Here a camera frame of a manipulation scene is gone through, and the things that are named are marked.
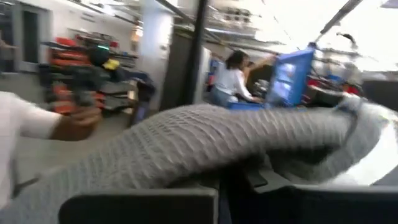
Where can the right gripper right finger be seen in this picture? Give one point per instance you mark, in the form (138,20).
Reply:
(311,205)

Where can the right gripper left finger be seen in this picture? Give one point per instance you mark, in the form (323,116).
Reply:
(140,208)

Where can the dark grey towel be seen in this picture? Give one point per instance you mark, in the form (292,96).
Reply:
(202,140)

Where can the person's hand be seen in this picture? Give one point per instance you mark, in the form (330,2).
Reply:
(77,124)

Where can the blue tray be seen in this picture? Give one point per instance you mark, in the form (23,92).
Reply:
(245,105)

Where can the blue monitor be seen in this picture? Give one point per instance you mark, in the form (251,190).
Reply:
(290,77)

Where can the person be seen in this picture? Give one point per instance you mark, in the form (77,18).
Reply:
(231,82)
(18,124)

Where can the yellow tag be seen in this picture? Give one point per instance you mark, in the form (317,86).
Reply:
(111,64)

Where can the black pole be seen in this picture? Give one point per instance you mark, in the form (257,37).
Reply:
(194,62)

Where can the red tool rack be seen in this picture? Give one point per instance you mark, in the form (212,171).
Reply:
(62,59)

